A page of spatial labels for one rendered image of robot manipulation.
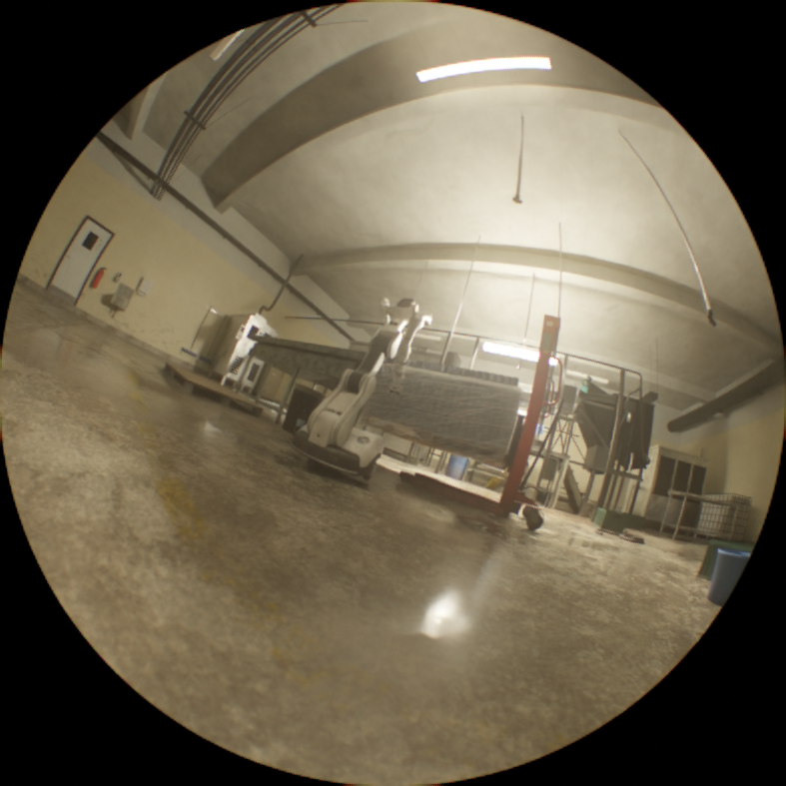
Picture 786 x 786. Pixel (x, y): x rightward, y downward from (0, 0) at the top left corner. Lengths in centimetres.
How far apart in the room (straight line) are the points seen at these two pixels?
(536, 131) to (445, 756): 494
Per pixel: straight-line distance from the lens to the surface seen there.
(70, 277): 821
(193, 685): 43
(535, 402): 252
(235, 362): 725
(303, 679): 46
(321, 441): 165
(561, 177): 494
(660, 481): 845
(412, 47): 462
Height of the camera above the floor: 38
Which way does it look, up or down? 9 degrees up
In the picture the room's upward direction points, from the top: 20 degrees clockwise
